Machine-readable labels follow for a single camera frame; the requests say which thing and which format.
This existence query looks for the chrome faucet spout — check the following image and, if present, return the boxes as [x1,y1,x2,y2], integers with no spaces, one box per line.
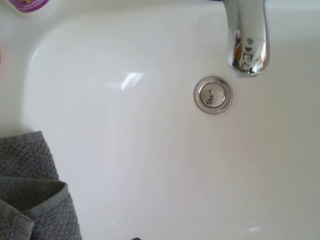
[221,0,271,78]

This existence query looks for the purple labelled soap bottle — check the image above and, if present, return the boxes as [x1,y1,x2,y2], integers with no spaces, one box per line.
[7,0,51,13]

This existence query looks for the chrome sink drain stopper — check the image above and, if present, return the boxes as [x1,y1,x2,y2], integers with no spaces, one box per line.
[193,75,234,115]

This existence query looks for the white ceramic sink basin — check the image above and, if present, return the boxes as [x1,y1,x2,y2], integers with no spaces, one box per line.
[0,0,320,240]

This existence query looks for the grey terry cloth towel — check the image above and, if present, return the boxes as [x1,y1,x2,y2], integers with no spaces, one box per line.
[0,130,84,240]

